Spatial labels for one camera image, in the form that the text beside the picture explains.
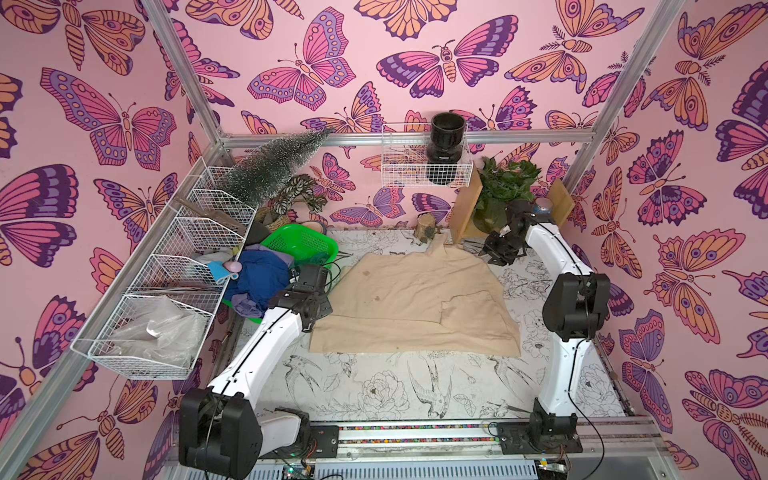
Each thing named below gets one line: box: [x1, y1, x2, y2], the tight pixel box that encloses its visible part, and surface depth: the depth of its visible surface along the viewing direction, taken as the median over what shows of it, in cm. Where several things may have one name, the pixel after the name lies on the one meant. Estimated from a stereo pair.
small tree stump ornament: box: [416, 212, 441, 244], surface depth 118 cm
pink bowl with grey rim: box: [299, 220, 327, 236], surface depth 123 cm
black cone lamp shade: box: [246, 220, 271, 245], surface depth 111 cm
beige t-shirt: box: [309, 234, 522, 357], surface depth 99 cm
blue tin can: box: [533, 197, 553, 214], surface depth 111 cm
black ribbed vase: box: [426, 112, 466, 185], surface depth 83 cm
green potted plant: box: [472, 157, 542, 235], surface depth 102 cm
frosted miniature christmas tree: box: [221, 129, 333, 207], surface depth 76 cm
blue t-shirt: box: [223, 250, 291, 310], surface depth 93 cm
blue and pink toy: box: [207, 260, 243, 284], surface depth 69 cm
